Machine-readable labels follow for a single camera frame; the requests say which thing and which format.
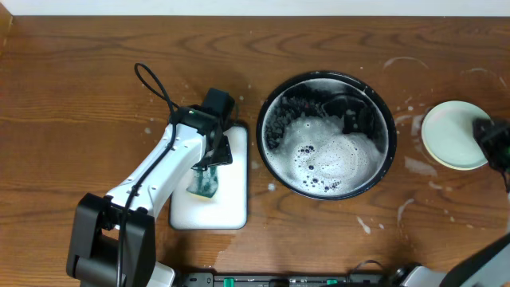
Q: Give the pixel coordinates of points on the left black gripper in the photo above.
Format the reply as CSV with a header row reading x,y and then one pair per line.
x,y
217,157

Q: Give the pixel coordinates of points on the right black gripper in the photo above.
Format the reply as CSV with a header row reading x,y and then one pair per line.
x,y
493,139

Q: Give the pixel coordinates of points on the green yellow sponge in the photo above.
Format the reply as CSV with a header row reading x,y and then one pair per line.
x,y
204,183

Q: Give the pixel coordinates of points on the mint green plate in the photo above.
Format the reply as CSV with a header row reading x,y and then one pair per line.
x,y
447,133

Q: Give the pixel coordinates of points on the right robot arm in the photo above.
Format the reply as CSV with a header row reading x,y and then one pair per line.
x,y
490,266

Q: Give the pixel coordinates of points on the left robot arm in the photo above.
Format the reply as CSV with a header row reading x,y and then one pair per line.
x,y
113,237

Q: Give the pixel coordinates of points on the black rectangular foam tray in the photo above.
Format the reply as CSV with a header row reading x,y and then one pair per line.
x,y
228,208

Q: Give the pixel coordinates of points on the round black tray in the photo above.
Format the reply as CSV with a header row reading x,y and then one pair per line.
x,y
326,135

